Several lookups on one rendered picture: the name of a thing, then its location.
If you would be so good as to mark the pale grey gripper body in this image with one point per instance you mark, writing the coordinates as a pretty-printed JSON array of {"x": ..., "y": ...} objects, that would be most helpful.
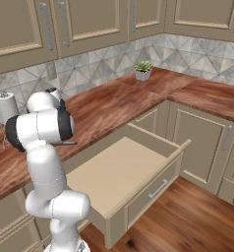
[{"x": 66, "y": 143}]

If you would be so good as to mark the beige base cupboard door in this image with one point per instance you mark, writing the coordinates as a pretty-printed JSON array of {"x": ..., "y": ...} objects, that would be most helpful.
[
  {"x": 233, "y": 183},
  {"x": 201, "y": 144},
  {"x": 153, "y": 120},
  {"x": 11, "y": 226}
]

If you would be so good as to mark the white paper towel roll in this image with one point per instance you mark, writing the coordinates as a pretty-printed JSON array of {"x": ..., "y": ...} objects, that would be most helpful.
[{"x": 7, "y": 106}]

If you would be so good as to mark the green plant in white pot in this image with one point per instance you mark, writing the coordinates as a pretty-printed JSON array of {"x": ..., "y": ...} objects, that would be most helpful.
[{"x": 143, "y": 69}]

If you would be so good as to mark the grey wall outlet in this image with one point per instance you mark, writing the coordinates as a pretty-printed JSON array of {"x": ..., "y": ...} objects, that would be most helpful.
[{"x": 51, "y": 71}]

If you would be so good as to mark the beige open drawer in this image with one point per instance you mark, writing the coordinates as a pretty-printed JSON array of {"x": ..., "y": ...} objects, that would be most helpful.
[{"x": 122, "y": 170}]

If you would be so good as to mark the beige wall cupboard door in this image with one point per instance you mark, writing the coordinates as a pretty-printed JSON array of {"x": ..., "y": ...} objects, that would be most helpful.
[
  {"x": 14, "y": 29},
  {"x": 201, "y": 16},
  {"x": 92, "y": 19},
  {"x": 148, "y": 14}
]

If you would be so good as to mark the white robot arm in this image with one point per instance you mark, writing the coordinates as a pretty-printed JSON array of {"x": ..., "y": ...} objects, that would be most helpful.
[{"x": 45, "y": 164}]

